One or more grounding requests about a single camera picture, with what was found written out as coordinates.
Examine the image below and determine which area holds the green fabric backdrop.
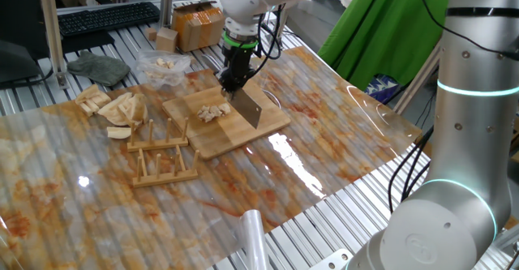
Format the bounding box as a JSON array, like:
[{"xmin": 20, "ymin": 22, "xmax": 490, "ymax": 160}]
[{"xmin": 317, "ymin": 0, "xmax": 451, "ymax": 92}]

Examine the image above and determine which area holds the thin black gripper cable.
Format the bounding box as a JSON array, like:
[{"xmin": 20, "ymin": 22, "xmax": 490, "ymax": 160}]
[{"xmin": 255, "ymin": 12, "xmax": 283, "ymax": 60}]

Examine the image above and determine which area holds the black computer keyboard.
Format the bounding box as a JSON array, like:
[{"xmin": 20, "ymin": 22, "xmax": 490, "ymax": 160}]
[{"xmin": 58, "ymin": 1, "xmax": 161, "ymax": 38}]

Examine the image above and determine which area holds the marble pattern plastic mat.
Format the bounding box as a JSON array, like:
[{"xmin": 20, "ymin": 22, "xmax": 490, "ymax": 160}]
[{"xmin": 0, "ymin": 45, "xmax": 423, "ymax": 270}]

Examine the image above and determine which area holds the taped cardboard box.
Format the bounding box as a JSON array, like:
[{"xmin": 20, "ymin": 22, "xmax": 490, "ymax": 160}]
[{"xmin": 171, "ymin": 1, "xmax": 226, "ymax": 54}]

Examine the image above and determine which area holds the wooden peg rack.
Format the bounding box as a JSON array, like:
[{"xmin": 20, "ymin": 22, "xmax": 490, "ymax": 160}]
[{"xmin": 127, "ymin": 118, "xmax": 200, "ymax": 189}]

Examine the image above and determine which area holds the lotus root stick piece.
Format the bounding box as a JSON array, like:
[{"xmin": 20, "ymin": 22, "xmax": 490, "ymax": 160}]
[
  {"xmin": 75, "ymin": 84, "xmax": 102, "ymax": 105},
  {"xmin": 83, "ymin": 92, "xmax": 113, "ymax": 117}
]

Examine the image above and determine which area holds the clear plastic film roll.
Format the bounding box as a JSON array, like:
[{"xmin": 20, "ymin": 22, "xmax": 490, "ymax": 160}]
[{"xmin": 238, "ymin": 208, "xmax": 271, "ymax": 270}]

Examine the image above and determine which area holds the blue white patterned bag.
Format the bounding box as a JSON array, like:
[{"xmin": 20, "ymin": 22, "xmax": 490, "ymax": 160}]
[{"xmin": 364, "ymin": 74, "xmax": 401, "ymax": 104}]

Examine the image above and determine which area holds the thick black camera cable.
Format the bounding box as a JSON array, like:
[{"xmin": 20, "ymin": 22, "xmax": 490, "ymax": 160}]
[{"xmin": 247, "ymin": 2, "xmax": 285, "ymax": 79}]

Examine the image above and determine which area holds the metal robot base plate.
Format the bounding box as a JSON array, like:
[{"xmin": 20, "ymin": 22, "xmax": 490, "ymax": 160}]
[{"xmin": 310, "ymin": 248, "xmax": 354, "ymax": 270}]

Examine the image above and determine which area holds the black cable bundle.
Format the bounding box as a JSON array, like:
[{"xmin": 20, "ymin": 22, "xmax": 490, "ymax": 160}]
[{"xmin": 387, "ymin": 126, "xmax": 435, "ymax": 214}]

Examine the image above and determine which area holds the steel cleaver knife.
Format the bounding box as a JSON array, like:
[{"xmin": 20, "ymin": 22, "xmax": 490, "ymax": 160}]
[{"xmin": 201, "ymin": 53, "xmax": 264, "ymax": 130}]

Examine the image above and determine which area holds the grey green cloth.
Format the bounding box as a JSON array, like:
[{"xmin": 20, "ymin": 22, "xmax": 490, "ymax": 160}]
[{"xmin": 66, "ymin": 49, "xmax": 131, "ymax": 87}]

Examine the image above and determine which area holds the bamboo cutting board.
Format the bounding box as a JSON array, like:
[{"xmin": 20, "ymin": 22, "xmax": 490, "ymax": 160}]
[{"xmin": 161, "ymin": 79, "xmax": 292, "ymax": 161}]

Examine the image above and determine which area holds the aluminium frame post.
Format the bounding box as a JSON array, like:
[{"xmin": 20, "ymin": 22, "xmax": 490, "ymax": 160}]
[
  {"xmin": 36, "ymin": 0, "xmax": 69, "ymax": 89},
  {"xmin": 392, "ymin": 42, "xmax": 443, "ymax": 115},
  {"xmin": 159, "ymin": 0, "xmax": 175, "ymax": 28}
]

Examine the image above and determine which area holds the black flat desk pad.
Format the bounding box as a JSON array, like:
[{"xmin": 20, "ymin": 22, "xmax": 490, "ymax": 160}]
[{"xmin": 60, "ymin": 29, "xmax": 117, "ymax": 55}]

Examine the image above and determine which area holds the black computer monitor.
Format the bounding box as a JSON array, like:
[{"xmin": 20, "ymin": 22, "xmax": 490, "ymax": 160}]
[{"xmin": 0, "ymin": 0, "xmax": 53, "ymax": 87}]

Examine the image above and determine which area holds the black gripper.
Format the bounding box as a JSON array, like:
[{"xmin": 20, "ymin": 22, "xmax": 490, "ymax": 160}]
[{"xmin": 217, "ymin": 45, "xmax": 255, "ymax": 100}]

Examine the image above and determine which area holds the lotus root wedge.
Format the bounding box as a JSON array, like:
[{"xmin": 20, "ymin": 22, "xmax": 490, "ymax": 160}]
[{"xmin": 106, "ymin": 126, "xmax": 133, "ymax": 140}]

